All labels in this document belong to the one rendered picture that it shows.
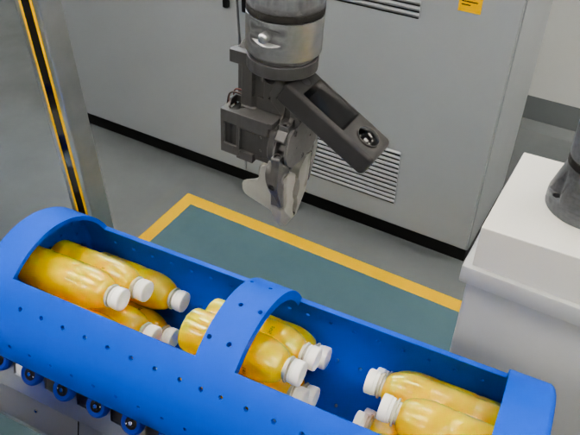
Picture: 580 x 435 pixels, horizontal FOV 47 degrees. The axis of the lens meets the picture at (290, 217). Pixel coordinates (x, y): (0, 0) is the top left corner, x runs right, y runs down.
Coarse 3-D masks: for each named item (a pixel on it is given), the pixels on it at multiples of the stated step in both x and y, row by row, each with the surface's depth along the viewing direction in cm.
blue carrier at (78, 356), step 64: (0, 256) 107; (128, 256) 127; (0, 320) 106; (64, 320) 101; (256, 320) 95; (320, 320) 112; (64, 384) 107; (128, 384) 97; (192, 384) 93; (256, 384) 90; (320, 384) 115; (512, 384) 88
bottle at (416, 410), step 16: (400, 400) 92; (416, 400) 91; (432, 400) 91; (400, 416) 90; (416, 416) 89; (432, 416) 88; (448, 416) 88; (464, 416) 89; (400, 432) 90; (416, 432) 88; (432, 432) 88; (448, 432) 87; (464, 432) 87; (480, 432) 87
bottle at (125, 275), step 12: (60, 252) 118; (72, 252) 118; (84, 252) 118; (96, 252) 118; (96, 264) 116; (108, 264) 115; (120, 264) 116; (120, 276) 114; (132, 276) 115; (132, 288) 114
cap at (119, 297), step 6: (114, 288) 108; (120, 288) 108; (126, 288) 109; (114, 294) 107; (120, 294) 107; (126, 294) 109; (108, 300) 107; (114, 300) 107; (120, 300) 108; (126, 300) 110; (114, 306) 107; (120, 306) 108
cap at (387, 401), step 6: (384, 396) 92; (390, 396) 93; (384, 402) 92; (390, 402) 92; (378, 408) 92; (384, 408) 91; (390, 408) 91; (378, 414) 92; (384, 414) 91; (384, 420) 92
